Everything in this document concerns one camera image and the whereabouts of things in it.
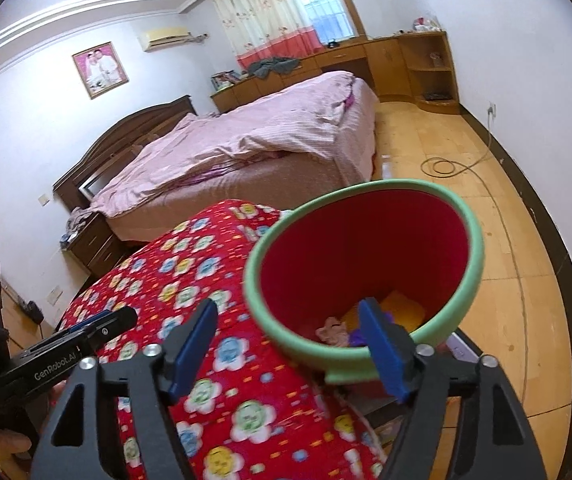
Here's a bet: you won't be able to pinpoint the pile of light clothes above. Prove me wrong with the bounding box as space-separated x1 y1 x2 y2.
63 207 99 241

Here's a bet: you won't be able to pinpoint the person's left hand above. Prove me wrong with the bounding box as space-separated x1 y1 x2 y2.
0 427 37 463

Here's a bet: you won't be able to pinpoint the barred window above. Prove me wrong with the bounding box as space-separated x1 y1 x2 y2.
286 0 364 43

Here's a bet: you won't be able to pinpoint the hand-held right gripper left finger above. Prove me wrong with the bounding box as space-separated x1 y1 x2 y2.
31 297 219 480

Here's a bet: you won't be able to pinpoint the red bin with green rim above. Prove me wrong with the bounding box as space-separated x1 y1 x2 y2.
243 179 484 386

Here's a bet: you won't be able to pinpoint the wooden corner shelf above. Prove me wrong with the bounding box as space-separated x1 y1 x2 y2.
398 30 462 116

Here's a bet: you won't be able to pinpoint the framed wedding photo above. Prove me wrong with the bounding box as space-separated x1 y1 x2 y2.
72 41 130 100

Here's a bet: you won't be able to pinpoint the dark wooden nightstand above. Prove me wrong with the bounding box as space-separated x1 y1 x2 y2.
61 212 134 276

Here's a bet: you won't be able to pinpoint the red smiley flower blanket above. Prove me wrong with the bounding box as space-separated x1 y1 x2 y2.
58 199 392 480

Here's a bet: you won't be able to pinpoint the floral curtain with red hem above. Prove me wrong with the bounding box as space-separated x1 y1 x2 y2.
209 0 324 72

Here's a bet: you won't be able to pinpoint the dark wooden bed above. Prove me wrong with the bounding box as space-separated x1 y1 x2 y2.
53 70 382 241

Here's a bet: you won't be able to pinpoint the wall air conditioner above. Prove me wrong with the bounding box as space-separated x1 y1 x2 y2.
138 26 194 52

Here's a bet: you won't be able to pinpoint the pink crumpled wrapper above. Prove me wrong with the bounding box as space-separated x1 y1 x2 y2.
316 316 349 346

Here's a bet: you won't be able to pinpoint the long wooden dresser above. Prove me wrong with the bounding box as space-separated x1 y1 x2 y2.
210 35 407 113

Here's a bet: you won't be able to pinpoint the pale coiled cable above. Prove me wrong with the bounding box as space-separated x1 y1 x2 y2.
418 110 494 178

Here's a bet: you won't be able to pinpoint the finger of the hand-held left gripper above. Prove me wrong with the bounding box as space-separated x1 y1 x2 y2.
58 306 138 361

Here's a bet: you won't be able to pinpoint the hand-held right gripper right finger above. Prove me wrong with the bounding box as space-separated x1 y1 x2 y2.
357 297 549 480

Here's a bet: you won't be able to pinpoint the dark grey clothes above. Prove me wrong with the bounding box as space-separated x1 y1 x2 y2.
246 56 299 81

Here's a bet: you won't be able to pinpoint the large yellow foam net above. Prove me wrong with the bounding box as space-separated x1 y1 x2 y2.
341 290 427 336

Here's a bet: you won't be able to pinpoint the black power adapter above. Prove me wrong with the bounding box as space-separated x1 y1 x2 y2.
17 299 46 325

